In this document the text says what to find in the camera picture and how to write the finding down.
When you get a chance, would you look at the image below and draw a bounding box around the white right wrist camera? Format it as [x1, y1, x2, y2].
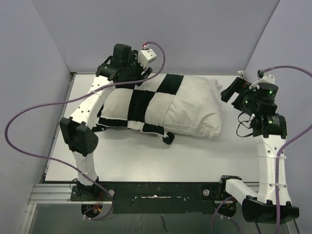
[249, 70, 275, 90]

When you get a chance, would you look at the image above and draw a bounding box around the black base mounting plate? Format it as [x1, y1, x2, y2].
[70, 182, 230, 215]

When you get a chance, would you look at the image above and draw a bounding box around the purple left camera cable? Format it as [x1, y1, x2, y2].
[5, 41, 167, 197]

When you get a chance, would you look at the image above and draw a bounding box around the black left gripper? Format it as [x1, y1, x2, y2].
[122, 52, 151, 85]

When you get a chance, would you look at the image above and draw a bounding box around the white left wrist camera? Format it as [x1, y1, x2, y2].
[137, 43, 156, 68]

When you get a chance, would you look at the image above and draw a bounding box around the aluminium frame rail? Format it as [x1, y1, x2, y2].
[19, 70, 299, 234]

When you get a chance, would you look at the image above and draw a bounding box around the black white checkered pillowcase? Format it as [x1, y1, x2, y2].
[93, 74, 183, 145]

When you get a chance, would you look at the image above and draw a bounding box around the purple camera cable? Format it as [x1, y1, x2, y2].
[213, 65, 312, 234]
[5, 41, 167, 197]

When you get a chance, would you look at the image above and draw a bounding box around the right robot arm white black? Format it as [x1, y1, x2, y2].
[217, 75, 299, 224]

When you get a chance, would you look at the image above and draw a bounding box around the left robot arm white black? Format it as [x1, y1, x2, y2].
[59, 43, 156, 200]

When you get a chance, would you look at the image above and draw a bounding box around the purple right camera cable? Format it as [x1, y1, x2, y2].
[213, 65, 312, 234]

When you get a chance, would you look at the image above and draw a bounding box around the white pillow insert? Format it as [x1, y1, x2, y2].
[163, 76, 223, 138]

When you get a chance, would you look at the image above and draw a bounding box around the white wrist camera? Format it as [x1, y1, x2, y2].
[137, 43, 156, 68]
[249, 70, 275, 90]

